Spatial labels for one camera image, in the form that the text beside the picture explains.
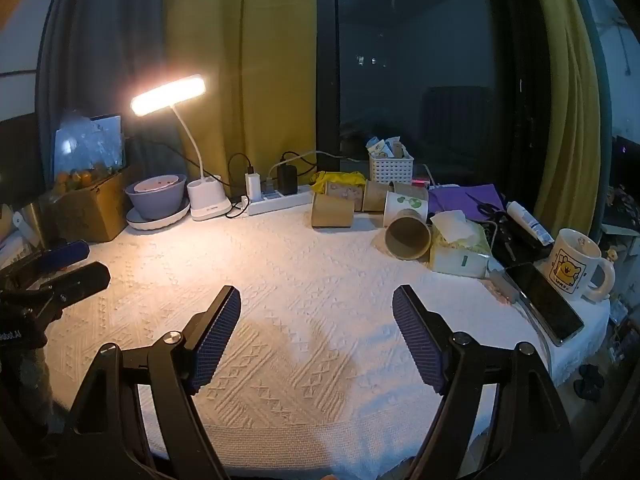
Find yellow curtain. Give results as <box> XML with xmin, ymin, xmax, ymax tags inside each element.
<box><xmin>164</xmin><ymin>0</ymin><xmax>319</xmax><ymax>187</ymax></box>
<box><xmin>525</xmin><ymin>0</ymin><xmax>602</xmax><ymax>242</ymax></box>

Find purple bowl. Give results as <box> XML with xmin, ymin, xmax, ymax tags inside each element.
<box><xmin>125</xmin><ymin>174</ymin><xmax>189</xmax><ymax>221</ymax></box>

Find black scissors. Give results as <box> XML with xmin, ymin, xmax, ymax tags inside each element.
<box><xmin>475</xmin><ymin>202</ymin><xmax>507</xmax><ymax>222</ymax></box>

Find black charger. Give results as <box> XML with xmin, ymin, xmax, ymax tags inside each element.
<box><xmin>277</xmin><ymin>162</ymin><xmax>299</xmax><ymax>196</ymax></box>

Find black window frame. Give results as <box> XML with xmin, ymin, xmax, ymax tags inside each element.
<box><xmin>315</xmin><ymin>0</ymin><xmax>342</xmax><ymax>182</ymax></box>

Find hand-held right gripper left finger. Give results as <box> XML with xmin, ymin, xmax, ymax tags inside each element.
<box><xmin>62</xmin><ymin>285</ymin><xmax>243</xmax><ymax>480</ymax></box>

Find cardboard box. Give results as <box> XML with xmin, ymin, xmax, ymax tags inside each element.
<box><xmin>47</xmin><ymin>164</ymin><xmax>142</xmax><ymax>244</ymax></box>

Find tissue pack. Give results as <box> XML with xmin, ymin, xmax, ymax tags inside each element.
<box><xmin>429</xmin><ymin>210</ymin><xmax>493</xmax><ymax>280</ymax></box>

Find white tube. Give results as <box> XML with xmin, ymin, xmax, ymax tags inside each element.
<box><xmin>506</xmin><ymin>201</ymin><xmax>554</xmax><ymax>246</ymax></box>

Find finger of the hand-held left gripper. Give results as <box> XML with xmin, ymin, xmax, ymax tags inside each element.
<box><xmin>0</xmin><ymin>240</ymin><xmax>91</xmax><ymax>288</ymax></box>
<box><xmin>0</xmin><ymin>261</ymin><xmax>112</xmax><ymax>322</ymax></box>

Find black smartphone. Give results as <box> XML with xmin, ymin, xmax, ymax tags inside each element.
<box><xmin>504</xmin><ymin>261</ymin><xmax>586</xmax><ymax>347</ymax></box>

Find white cartoon mug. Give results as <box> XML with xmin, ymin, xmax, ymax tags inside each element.
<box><xmin>544</xmin><ymin>228</ymin><xmax>617</xmax><ymax>304</ymax></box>

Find dark object on floor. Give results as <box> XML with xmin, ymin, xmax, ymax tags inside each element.
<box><xmin>572</xmin><ymin>364</ymin><xmax>607</xmax><ymax>402</ymax></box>

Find white textured tablecloth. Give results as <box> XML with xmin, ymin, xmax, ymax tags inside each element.
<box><xmin>44</xmin><ymin>200</ymin><xmax>613</xmax><ymax>467</ymax></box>

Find black charger cable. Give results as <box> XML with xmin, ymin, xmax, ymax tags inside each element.
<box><xmin>226</xmin><ymin>153</ymin><xmax>257</xmax><ymax>220</ymax></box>

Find pink inner bowl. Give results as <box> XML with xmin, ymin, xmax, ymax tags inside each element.
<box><xmin>134</xmin><ymin>175</ymin><xmax>180</xmax><ymax>195</ymax></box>

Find white power strip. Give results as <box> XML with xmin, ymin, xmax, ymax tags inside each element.
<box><xmin>240</xmin><ymin>187</ymin><xmax>316</xmax><ymax>217</ymax></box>

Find white plate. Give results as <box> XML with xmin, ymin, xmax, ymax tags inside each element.
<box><xmin>126</xmin><ymin>197</ymin><xmax>192</xmax><ymax>231</ymax></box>

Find yellow cloth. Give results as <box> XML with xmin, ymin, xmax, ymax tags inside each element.
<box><xmin>312</xmin><ymin>171</ymin><xmax>368</xmax><ymax>195</ymax></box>

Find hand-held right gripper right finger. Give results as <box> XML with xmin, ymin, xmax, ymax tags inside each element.
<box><xmin>391</xmin><ymin>284</ymin><xmax>581</xmax><ymax>480</ymax></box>

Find brown printed paper cup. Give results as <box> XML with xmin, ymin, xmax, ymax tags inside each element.
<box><xmin>325</xmin><ymin>180</ymin><xmax>365</xmax><ymax>212</ymax></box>

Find grey curtain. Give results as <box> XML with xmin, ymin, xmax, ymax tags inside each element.
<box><xmin>35</xmin><ymin>0</ymin><xmax>172</xmax><ymax>183</ymax></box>

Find white cable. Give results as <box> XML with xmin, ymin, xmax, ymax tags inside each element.
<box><xmin>270</xmin><ymin>149</ymin><xmax>372</xmax><ymax>181</ymax></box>

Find clear plastic bag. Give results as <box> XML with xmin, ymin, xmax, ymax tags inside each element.
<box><xmin>54</xmin><ymin>110</ymin><xmax>126</xmax><ymax>176</ymax></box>

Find plain brown paper cup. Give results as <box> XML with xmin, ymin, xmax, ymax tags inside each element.
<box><xmin>311</xmin><ymin>192</ymin><xmax>355</xmax><ymax>229</ymax></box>
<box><xmin>384</xmin><ymin>208</ymin><xmax>434</xmax><ymax>261</ymax></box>
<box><xmin>362</xmin><ymin>180</ymin><xmax>394</xmax><ymax>212</ymax></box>

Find purple cloth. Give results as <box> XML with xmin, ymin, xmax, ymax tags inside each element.
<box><xmin>429</xmin><ymin>183</ymin><xmax>506</xmax><ymax>222</ymax></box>

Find white plastic basket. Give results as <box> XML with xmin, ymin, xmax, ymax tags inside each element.
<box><xmin>369</xmin><ymin>152</ymin><xmax>415</xmax><ymax>185</ymax></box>

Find black case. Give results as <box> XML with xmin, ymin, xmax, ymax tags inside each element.
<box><xmin>492</xmin><ymin>215</ymin><xmax>552</xmax><ymax>262</ymax></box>

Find white desk lamp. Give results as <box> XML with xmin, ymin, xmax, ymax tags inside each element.
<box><xmin>131</xmin><ymin>74</ymin><xmax>232</xmax><ymax>222</ymax></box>

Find packets in basket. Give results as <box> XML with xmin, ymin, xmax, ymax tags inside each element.
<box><xmin>366</xmin><ymin>136</ymin><xmax>409</xmax><ymax>159</ymax></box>

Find white green-printed paper cup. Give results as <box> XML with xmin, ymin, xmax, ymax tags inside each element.
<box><xmin>383</xmin><ymin>182</ymin><xmax>430</xmax><ymax>228</ymax></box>

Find pile of oranges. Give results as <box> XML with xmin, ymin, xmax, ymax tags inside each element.
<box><xmin>52</xmin><ymin>170</ymin><xmax>108</xmax><ymax>194</ymax></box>

